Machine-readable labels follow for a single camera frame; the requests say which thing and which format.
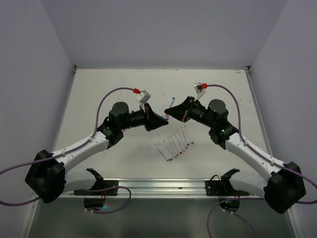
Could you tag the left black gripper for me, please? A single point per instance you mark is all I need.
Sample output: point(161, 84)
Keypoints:
point(152, 120)

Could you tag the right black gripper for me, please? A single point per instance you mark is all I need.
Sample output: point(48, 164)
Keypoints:
point(183, 111)

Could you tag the beige marker pen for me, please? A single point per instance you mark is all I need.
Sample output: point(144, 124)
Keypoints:
point(179, 142)

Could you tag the pink capped marker pen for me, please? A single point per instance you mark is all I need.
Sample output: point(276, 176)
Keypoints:
point(173, 146)

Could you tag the orange marker pen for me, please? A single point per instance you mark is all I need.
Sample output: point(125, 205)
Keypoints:
point(160, 151)

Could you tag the light blue capped marker pen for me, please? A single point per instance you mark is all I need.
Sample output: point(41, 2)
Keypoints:
point(171, 148)

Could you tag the red capped marker pen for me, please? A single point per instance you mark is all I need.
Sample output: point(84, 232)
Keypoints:
point(176, 145)

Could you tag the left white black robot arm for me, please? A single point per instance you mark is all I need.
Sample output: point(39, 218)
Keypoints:
point(50, 175)

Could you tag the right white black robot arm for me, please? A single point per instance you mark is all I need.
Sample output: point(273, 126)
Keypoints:
point(283, 183)

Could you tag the left controller box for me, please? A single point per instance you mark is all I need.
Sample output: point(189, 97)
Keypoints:
point(96, 205)

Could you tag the controller box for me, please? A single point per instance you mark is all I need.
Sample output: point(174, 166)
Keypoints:
point(96, 205)
point(231, 206)

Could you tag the right controller box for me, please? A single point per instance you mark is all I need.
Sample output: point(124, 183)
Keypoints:
point(231, 206)

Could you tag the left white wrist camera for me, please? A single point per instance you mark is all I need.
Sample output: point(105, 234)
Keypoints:
point(142, 98)

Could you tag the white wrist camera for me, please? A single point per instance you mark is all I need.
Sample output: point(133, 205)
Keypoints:
point(142, 98)
point(200, 90)

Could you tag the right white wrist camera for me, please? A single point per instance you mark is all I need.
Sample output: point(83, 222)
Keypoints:
point(200, 90)

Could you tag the aluminium mounting rail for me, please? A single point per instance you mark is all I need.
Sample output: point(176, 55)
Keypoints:
point(252, 185)

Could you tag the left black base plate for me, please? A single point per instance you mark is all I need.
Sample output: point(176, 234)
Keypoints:
point(99, 185)

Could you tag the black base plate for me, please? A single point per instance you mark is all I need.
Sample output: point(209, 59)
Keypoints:
point(99, 185)
point(221, 186)

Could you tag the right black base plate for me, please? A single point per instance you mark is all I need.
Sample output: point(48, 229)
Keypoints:
point(221, 186)

